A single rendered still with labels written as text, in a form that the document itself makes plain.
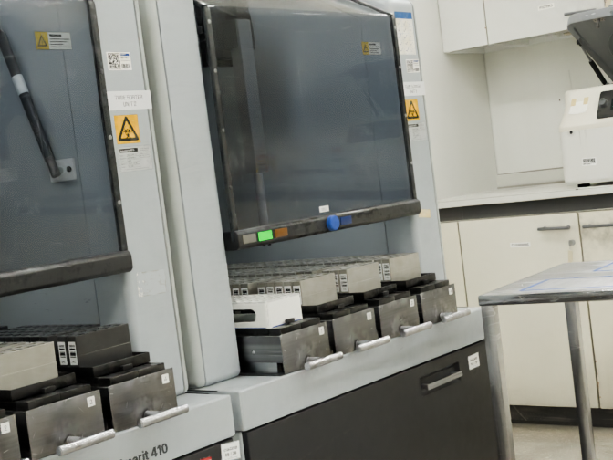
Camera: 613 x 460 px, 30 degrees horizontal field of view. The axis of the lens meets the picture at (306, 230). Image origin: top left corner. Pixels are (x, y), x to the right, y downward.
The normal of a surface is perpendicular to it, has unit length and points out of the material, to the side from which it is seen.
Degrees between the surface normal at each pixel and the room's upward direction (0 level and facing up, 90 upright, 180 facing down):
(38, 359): 90
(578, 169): 90
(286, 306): 90
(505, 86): 90
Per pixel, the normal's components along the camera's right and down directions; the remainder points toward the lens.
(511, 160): -0.61, 0.12
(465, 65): 0.78, -0.07
